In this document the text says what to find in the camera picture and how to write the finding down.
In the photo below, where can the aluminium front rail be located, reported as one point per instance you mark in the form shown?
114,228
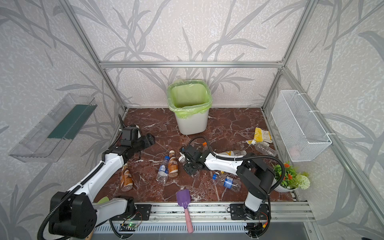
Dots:
209,212

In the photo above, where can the white trash bin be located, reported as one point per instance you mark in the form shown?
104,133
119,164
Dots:
194,124

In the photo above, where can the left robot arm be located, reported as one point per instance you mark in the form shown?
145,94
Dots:
73,214

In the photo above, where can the clear bottle near wrapper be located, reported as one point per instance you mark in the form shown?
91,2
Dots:
263,148

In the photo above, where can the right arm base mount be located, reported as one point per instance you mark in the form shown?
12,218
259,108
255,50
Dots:
237,211

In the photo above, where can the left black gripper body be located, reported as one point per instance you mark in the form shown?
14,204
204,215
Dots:
147,139

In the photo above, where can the yellow snack wrapper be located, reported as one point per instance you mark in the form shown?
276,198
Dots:
261,135

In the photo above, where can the brown coffee bottle lying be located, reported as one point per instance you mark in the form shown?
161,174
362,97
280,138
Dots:
126,182

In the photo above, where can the clear acrylic wall shelf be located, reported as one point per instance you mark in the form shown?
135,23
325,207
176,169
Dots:
50,138

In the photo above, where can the purple pink silicone spatula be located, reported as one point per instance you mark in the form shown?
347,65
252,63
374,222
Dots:
183,199

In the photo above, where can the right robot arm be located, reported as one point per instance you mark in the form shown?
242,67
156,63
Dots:
260,174

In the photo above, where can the pink label yellow cap bottle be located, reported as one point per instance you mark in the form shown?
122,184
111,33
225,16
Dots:
226,173

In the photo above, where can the green wooden-handled spatula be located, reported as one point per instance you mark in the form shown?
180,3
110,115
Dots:
101,201

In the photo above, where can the green bin liner bag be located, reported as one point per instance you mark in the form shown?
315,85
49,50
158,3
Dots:
189,97

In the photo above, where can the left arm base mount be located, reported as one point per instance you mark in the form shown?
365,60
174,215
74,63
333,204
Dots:
140,212

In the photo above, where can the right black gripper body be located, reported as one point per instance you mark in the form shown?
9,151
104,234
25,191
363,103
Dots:
190,161

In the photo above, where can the white yellow label bottle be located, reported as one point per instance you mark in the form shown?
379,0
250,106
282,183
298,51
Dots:
234,153

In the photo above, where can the brown tea bottle white cap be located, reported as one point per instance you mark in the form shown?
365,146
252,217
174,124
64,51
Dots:
173,165

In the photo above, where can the artificial flower pot plant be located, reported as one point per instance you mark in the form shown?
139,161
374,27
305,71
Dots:
293,180

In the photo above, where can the blue cap water bottle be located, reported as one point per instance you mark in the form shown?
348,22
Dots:
162,175

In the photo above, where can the crushed blue label bottle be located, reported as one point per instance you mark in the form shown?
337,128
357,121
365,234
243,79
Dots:
227,182

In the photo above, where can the white wire mesh basket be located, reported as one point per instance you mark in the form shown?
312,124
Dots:
301,132

